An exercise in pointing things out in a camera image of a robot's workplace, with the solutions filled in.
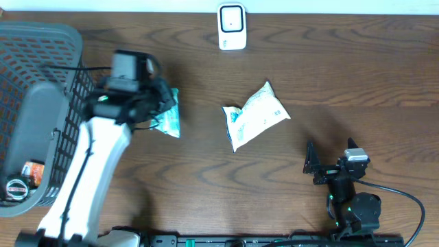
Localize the teal white tissue pack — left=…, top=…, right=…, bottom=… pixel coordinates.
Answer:
left=150, top=88, right=180, bottom=139

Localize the large white snack bag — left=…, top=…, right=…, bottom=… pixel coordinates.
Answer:
left=222, top=80, right=291, bottom=152

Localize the orange small snack pack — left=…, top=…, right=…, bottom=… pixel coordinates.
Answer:
left=21, top=161, right=45, bottom=187

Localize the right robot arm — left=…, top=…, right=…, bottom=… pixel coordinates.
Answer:
left=303, top=138, right=381, bottom=242

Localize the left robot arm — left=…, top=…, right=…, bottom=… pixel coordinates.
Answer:
left=14, top=75, right=176, bottom=246

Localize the white barcode scanner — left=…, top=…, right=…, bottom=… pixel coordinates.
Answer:
left=217, top=3, right=247, bottom=51

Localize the grey plastic shopping basket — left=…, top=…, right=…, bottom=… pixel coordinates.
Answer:
left=1, top=21, right=94, bottom=217

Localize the round black red tin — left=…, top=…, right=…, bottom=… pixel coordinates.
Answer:
left=5, top=176, right=29, bottom=202

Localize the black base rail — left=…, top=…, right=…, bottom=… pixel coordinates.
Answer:
left=139, top=232, right=405, bottom=247

